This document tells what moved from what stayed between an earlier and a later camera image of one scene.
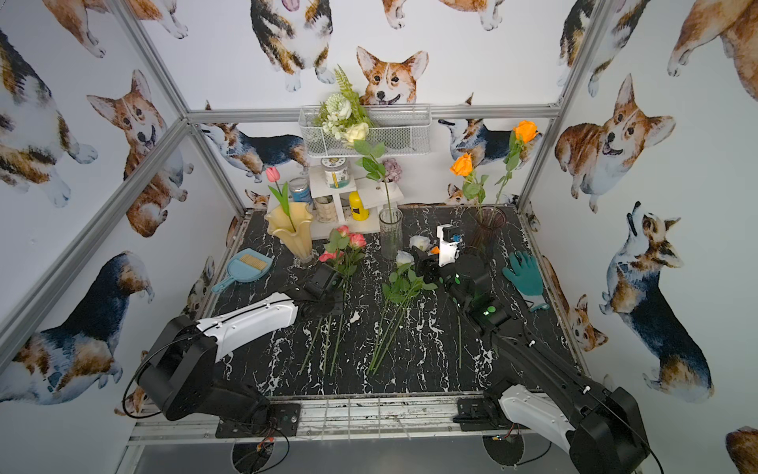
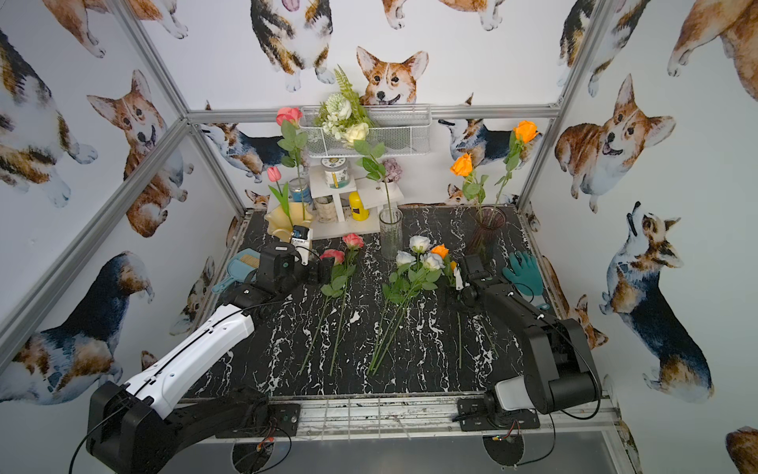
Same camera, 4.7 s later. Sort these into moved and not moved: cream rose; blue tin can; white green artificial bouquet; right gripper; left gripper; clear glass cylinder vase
Moved: right gripper; left gripper
Not moved: blue tin can; cream rose; white green artificial bouquet; clear glass cylinder vase
